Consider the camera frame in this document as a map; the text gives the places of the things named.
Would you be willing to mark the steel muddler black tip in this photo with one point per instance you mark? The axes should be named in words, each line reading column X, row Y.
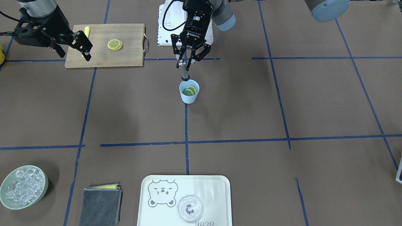
column 182, row 66

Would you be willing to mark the white wire cup rack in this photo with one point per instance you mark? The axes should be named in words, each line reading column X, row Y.
column 399, row 171

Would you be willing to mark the cream bear serving tray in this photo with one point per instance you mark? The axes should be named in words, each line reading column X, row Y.
column 160, row 195

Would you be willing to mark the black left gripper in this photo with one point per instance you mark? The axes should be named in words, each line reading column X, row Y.
column 195, row 25

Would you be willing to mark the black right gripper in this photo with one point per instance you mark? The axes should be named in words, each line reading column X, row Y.
column 57, row 22

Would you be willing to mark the yellow lemon slice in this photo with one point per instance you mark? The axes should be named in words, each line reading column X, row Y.
column 190, row 90

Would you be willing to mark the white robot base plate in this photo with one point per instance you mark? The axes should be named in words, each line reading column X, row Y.
column 170, row 21

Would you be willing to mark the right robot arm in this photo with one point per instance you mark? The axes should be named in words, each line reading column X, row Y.
column 34, row 9

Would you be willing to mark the light blue plastic cup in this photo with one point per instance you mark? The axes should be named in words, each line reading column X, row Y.
column 183, row 85

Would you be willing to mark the wooden cutting board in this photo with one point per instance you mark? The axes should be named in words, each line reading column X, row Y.
column 132, row 52

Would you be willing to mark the yellow plastic knife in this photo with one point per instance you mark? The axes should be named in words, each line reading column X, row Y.
column 86, row 33

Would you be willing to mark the green bowl of ice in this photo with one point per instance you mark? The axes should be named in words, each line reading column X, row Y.
column 23, row 187

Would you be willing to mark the remaining lemon slices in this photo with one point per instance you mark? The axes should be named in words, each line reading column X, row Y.
column 115, row 44

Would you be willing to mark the folded grey cloth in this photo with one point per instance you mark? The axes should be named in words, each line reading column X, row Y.
column 101, row 205

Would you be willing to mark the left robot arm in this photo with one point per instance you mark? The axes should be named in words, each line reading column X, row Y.
column 224, row 18

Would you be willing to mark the clear wine glass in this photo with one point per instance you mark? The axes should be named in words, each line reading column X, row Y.
column 190, row 208

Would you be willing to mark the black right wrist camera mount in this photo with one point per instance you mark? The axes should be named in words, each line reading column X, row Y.
column 29, row 32

